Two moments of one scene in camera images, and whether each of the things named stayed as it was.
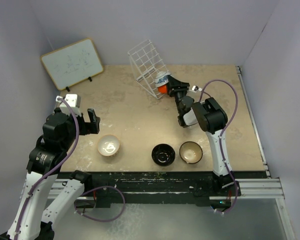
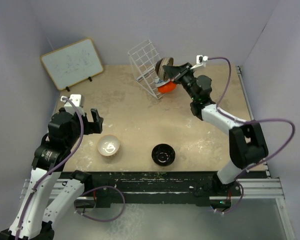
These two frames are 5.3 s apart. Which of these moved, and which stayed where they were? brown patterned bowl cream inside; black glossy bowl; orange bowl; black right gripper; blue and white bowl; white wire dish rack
Moved: black right gripper; brown patterned bowl cream inside
Stayed: white wire dish rack; black glossy bowl; blue and white bowl; orange bowl
